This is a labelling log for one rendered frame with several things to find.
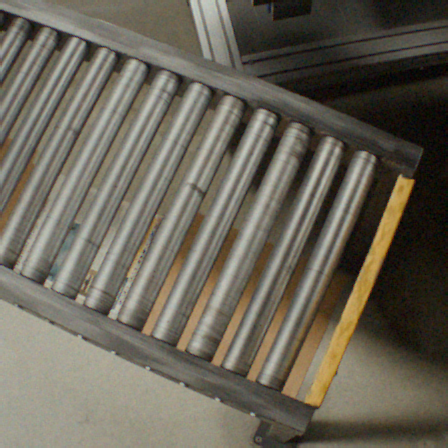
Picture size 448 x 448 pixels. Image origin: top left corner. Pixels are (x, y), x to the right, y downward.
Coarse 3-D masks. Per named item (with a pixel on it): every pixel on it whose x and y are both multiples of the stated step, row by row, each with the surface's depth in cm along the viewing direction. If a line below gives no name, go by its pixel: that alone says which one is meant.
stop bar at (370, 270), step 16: (400, 176) 160; (400, 192) 159; (400, 208) 159; (384, 224) 158; (384, 240) 157; (368, 256) 157; (384, 256) 157; (368, 272) 156; (368, 288) 155; (352, 304) 155; (352, 320) 154; (336, 336) 153; (336, 352) 153; (320, 368) 152; (336, 368) 152; (320, 384) 151; (304, 400) 151; (320, 400) 151
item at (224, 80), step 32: (0, 0) 174; (32, 0) 174; (64, 32) 172; (96, 32) 171; (128, 32) 171; (160, 64) 169; (192, 64) 169; (256, 96) 167; (288, 96) 167; (320, 128) 165; (352, 128) 165; (384, 160) 164; (416, 160) 163
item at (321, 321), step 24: (192, 240) 243; (216, 264) 241; (264, 264) 241; (168, 288) 240; (288, 288) 239; (336, 288) 238; (192, 312) 238; (240, 312) 238; (312, 336) 235; (216, 360) 235; (288, 384) 232
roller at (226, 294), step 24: (288, 144) 164; (288, 168) 163; (264, 192) 162; (264, 216) 161; (240, 240) 161; (264, 240) 161; (240, 264) 159; (216, 288) 159; (240, 288) 159; (216, 312) 157; (192, 336) 157; (216, 336) 157
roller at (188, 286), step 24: (264, 120) 166; (240, 144) 166; (264, 144) 165; (240, 168) 163; (216, 192) 164; (240, 192) 163; (216, 216) 161; (216, 240) 161; (192, 264) 159; (192, 288) 159; (168, 312) 157; (168, 336) 156
